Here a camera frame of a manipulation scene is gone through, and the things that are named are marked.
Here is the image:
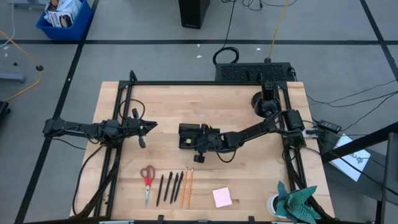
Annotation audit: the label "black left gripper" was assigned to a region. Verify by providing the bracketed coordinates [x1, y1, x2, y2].
[126, 108, 158, 149]

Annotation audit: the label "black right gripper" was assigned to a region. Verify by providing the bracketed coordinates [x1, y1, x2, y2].
[189, 123, 223, 164]

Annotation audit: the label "black mesh desk organizer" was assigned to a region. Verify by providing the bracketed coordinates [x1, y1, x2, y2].
[178, 123, 221, 152]

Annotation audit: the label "yellow pencil with eraser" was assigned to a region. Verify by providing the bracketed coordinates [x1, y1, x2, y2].
[180, 167, 188, 208]
[186, 167, 195, 209]

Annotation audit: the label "black pen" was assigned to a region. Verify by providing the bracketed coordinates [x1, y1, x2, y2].
[155, 174, 164, 207]
[169, 172, 180, 205]
[163, 171, 174, 202]
[174, 170, 184, 202]

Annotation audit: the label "red-handled scissors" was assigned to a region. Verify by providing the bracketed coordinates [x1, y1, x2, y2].
[139, 165, 155, 208]

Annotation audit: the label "pink sticky note pad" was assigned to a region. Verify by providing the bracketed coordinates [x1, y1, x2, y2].
[212, 187, 233, 208]

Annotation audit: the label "black perforated metal case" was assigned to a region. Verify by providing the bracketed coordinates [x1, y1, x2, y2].
[215, 62, 296, 83]

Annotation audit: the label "green plant in white pot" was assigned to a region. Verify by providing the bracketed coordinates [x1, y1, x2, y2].
[266, 180, 322, 224]

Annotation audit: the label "blue plastic bin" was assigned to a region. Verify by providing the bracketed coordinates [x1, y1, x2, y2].
[35, 0, 94, 41]

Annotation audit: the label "black computer tower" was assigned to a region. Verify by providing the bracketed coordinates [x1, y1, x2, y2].
[178, 0, 211, 30]

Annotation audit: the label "black power adapter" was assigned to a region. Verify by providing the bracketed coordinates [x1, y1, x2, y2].
[318, 119, 342, 133]

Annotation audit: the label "printed magazines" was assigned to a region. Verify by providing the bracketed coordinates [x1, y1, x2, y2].
[43, 0, 82, 29]

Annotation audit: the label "grey table foot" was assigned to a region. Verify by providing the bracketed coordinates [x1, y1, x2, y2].
[0, 72, 26, 84]

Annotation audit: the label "black caster wheel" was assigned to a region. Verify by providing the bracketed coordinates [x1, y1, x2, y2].
[0, 101, 12, 121]

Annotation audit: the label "white printed paper sheet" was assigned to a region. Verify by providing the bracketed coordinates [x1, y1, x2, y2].
[328, 133, 372, 182]

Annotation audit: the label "black metal stand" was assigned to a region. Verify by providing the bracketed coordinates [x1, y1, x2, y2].
[320, 121, 398, 224]

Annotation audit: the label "looped black arm cable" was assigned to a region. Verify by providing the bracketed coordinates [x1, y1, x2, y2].
[118, 98, 146, 121]

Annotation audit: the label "long black cable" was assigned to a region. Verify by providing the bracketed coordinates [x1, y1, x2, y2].
[72, 144, 105, 217]

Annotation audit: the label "coiled black cable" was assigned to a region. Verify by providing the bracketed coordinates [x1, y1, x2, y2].
[212, 0, 240, 66]

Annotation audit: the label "yellow cable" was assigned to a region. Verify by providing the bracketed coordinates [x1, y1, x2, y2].
[267, 0, 290, 60]
[0, 29, 44, 103]

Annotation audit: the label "tangled black cables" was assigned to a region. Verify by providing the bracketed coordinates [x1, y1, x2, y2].
[220, 0, 298, 12]

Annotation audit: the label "white cable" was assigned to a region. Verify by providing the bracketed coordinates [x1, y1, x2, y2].
[0, 0, 16, 50]

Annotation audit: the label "thin black floor cable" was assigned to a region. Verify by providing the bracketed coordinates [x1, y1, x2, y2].
[306, 79, 398, 105]
[307, 90, 398, 108]

